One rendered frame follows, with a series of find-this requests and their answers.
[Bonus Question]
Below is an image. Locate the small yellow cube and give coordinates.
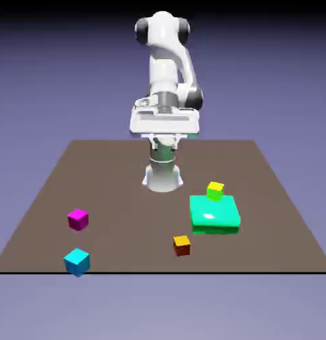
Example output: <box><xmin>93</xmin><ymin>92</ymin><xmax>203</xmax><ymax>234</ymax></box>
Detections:
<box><xmin>206</xmin><ymin>181</ymin><xmax>225</xmax><ymax>202</ymax></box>

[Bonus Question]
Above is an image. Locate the large green box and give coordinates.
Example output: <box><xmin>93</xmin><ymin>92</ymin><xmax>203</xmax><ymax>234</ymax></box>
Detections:
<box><xmin>189</xmin><ymin>195</ymin><xmax>242</xmax><ymax>235</ymax></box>

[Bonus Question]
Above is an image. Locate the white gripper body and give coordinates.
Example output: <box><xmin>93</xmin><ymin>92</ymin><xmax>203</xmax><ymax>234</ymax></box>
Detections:
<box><xmin>129</xmin><ymin>105</ymin><xmax>201</xmax><ymax>139</ymax></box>

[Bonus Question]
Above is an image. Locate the small cyan cube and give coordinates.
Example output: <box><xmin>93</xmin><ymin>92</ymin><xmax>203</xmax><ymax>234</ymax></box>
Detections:
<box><xmin>63</xmin><ymin>248</ymin><xmax>91</xmax><ymax>278</ymax></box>

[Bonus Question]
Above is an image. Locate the small magenta cube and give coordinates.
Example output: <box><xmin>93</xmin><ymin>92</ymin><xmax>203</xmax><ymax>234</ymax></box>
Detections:
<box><xmin>67</xmin><ymin>208</ymin><xmax>90</xmax><ymax>231</ymax></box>

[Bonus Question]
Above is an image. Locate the small orange cube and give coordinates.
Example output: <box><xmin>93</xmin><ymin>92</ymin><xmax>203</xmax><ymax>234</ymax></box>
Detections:
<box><xmin>173</xmin><ymin>234</ymin><xmax>191</xmax><ymax>256</ymax></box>

